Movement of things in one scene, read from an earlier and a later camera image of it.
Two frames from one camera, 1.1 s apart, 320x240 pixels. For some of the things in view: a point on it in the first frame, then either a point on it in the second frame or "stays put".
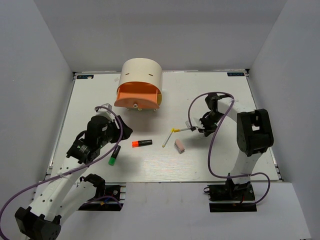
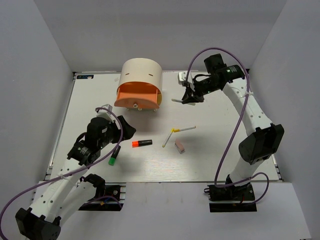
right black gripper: (206, 130) -> (189, 93)
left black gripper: (126, 130) stays put
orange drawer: (139, 94) stays put
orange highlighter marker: (137, 143) stays put
